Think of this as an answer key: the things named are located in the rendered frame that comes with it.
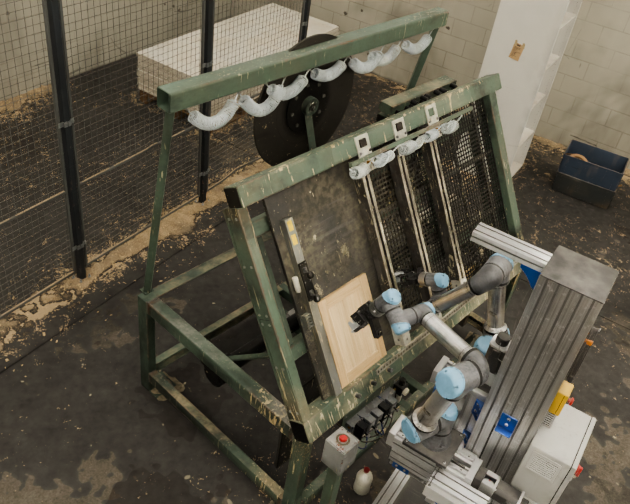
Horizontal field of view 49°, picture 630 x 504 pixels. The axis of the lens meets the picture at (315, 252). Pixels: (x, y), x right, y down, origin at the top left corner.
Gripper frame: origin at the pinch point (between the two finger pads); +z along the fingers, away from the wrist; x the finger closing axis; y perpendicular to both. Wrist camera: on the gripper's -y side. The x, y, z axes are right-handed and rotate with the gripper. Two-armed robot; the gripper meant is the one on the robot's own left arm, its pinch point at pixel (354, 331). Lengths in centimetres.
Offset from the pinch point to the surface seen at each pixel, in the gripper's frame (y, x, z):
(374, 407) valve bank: -41, -18, 48
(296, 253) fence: 45.4, -5.0, -0.4
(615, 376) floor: -168, -224, 63
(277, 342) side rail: 19.9, 23.4, 18.7
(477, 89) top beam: 53, -171, -38
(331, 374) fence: -10.3, -0.1, 33.9
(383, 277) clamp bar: 8, -55, 14
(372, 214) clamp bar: 37, -58, -7
